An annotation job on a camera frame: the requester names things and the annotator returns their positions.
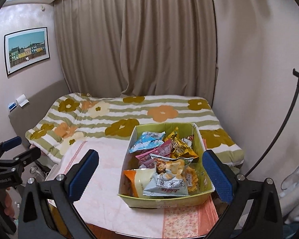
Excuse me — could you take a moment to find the packaged waffle clear wrapper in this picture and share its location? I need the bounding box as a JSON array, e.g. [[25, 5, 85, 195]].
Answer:
[[185, 167, 199, 193]]

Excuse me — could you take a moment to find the grey rice cracker bag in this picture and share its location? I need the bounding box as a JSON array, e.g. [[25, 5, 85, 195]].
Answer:
[[143, 155, 193, 197]]

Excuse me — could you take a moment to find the brown white snack bag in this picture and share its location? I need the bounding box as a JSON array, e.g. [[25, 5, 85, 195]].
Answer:
[[181, 135, 194, 148]]

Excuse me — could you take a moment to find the orange cream snack bag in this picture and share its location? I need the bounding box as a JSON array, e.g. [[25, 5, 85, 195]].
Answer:
[[124, 168, 155, 198]]

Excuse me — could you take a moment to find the blue white chip bag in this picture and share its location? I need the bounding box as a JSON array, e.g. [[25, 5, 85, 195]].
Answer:
[[129, 131, 165, 153]]

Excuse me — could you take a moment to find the person's left hand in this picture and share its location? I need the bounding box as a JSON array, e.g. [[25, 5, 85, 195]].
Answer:
[[0, 188, 15, 218]]

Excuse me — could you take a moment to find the grey padded headboard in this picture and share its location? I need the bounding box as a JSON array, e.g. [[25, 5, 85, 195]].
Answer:
[[8, 79, 70, 148]]

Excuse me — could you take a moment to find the white plastic bag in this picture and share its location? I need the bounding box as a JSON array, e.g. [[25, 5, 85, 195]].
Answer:
[[279, 166, 299, 224]]

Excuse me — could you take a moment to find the floral striped green quilt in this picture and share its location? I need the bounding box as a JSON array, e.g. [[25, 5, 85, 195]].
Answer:
[[25, 93, 244, 166]]

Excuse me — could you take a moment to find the yellow snack bag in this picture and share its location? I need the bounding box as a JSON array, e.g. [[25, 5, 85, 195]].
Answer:
[[164, 127, 199, 159]]

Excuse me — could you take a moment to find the framed harbour picture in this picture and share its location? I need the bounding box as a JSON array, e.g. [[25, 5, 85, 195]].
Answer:
[[4, 27, 50, 76]]

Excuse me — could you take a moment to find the green cardboard snack box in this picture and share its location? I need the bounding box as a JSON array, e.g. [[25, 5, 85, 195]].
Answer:
[[118, 122, 215, 209]]

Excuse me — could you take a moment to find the pink snack bag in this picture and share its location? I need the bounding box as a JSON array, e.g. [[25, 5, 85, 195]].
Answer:
[[136, 139, 172, 168]]

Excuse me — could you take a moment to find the beige curtain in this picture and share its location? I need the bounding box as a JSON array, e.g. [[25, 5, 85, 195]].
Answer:
[[54, 0, 217, 102]]

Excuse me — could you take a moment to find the white wall socket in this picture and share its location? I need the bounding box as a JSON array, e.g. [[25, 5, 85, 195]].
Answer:
[[16, 94, 29, 107]]

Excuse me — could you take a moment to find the black curved cable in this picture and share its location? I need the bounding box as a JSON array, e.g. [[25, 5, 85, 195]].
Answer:
[[243, 68, 299, 177]]

